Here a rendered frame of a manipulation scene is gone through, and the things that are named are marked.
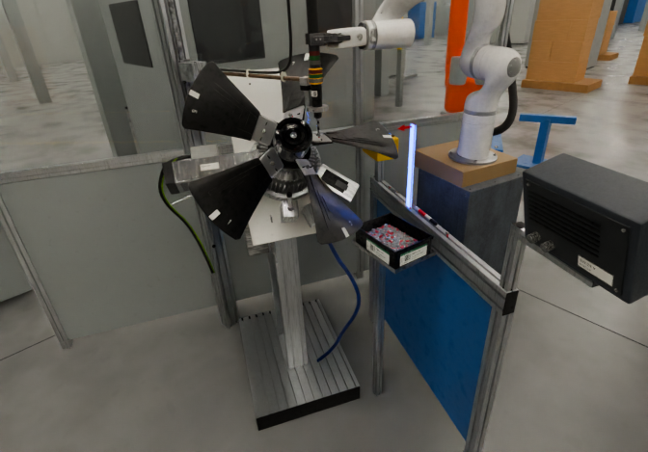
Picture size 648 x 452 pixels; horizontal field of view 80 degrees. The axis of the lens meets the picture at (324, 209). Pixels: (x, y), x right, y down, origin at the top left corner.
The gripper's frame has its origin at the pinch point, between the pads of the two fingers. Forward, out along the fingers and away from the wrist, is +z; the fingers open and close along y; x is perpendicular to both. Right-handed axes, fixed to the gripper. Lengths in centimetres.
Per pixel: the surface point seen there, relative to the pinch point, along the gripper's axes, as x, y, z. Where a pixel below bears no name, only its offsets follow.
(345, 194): -50, -5, -7
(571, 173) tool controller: -24, -65, -34
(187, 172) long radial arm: -38, 7, 43
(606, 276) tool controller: -40, -79, -32
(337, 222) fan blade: -51, -20, 1
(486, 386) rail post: -99, -55, -35
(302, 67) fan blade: -9.8, 17.2, -0.3
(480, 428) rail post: -120, -55, -36
